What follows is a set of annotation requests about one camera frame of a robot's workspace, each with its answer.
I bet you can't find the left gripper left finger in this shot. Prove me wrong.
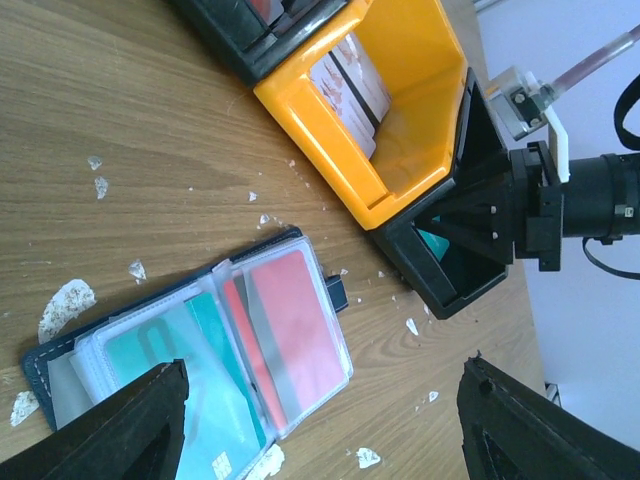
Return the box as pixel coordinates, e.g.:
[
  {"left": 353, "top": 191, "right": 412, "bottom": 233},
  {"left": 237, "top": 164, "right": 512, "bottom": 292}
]
[{"left": 1, "top": 360, "right": 189, "bottom": 479}]

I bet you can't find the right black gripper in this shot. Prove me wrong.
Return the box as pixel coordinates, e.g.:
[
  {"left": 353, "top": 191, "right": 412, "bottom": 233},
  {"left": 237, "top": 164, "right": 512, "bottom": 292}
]
[{"left": 414, "top": 74, "right": 564, "bottom": 272}]

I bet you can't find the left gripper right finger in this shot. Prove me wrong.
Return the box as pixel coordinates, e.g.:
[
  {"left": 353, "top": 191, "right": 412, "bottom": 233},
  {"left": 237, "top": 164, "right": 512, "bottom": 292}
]
[{"left": 457, "top": 356, "right": 639, "bottom": 479}]

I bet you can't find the teal credit card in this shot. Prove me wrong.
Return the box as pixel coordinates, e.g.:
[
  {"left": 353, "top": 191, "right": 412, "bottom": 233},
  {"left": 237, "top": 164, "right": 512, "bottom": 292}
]
[{"left": 102, "top": 290, "right": 269, "bottom": 479}]

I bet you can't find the orange bin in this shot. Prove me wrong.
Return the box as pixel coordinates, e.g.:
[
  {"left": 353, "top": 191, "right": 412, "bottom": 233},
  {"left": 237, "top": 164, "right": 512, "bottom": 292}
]
[{"left": 254, "top": 1, "right": 468, "bottom": 230}]

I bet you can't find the white pink cards stack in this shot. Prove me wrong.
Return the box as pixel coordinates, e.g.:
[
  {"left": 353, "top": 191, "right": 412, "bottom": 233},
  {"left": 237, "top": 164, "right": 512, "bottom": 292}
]
[{"left": 310, "top": 33, "right": 391, "bottom": 159}]

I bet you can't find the red circle credit card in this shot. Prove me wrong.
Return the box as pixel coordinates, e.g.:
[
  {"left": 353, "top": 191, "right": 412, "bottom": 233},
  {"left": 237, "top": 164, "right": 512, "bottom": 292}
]
[{"left": 221, "top": 246, "right": 352, "bottom": 436}]

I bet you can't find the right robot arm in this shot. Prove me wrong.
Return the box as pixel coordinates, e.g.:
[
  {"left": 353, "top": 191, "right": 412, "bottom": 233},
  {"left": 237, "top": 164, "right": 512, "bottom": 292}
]
[{"left": 414, "top": 80, "right": 639, "bottom": 271}]

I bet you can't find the black bin right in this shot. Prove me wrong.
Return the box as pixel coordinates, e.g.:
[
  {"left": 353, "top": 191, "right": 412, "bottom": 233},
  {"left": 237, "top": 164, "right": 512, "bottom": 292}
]
[{"left": 369, "top": 67, "right": 516, "bottom": 321}]

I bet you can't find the black bin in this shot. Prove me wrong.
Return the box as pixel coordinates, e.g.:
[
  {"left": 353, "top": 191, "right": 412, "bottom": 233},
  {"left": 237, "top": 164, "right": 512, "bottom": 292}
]
[
  {"left": 167, "top": 1, "right": 371, "bottom": 89},
  {"left": 369, "top": 67, "right": 516, "bottom": 321}
]

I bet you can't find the white paper scrap pile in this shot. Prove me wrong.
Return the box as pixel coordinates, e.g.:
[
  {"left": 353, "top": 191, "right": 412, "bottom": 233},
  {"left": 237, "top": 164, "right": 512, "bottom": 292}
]
[{"left": 37, "top": 279, "right": 96, "bottom": 344}]

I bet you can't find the black bin left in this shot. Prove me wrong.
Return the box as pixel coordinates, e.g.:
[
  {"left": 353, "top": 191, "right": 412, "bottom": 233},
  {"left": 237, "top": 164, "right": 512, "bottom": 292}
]
[{"left": 167, "top": 1, "right": 371, "bottom": 89}]

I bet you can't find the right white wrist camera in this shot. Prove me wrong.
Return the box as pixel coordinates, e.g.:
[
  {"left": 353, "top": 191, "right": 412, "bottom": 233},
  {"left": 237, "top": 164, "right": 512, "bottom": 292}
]
[{"left": 486, "top": 66, "right": 571, "bottom": 183}]

